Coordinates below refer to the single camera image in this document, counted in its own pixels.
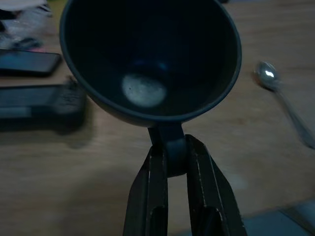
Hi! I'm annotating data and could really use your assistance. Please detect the dark blue mug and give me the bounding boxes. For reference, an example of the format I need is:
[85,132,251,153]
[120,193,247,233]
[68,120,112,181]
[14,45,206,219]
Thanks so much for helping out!
[60,0,243,178]

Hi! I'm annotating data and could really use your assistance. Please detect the silver metal spoon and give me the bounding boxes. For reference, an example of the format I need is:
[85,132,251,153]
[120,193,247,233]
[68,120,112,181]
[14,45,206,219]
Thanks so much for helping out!
[253,60,315,149]

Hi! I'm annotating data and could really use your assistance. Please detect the clear plastic bag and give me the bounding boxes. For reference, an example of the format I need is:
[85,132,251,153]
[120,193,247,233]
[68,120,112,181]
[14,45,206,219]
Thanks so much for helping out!
[0,0,54,51]

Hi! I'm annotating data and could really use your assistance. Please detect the black remote control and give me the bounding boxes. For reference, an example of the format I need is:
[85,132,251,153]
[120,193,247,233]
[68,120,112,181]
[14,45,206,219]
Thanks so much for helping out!
[0,82,87,127]

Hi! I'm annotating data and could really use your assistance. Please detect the black smartphone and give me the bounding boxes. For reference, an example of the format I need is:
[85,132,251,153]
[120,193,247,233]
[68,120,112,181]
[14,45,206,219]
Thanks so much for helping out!
[0,50,62,77]

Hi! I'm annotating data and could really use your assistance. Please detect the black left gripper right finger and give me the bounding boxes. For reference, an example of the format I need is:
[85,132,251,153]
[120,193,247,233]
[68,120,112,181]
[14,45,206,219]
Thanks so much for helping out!
[184,134,247,236]

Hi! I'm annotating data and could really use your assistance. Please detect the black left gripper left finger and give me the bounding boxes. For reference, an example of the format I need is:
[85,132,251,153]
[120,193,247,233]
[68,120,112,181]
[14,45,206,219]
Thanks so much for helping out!
[124,127,169,236]

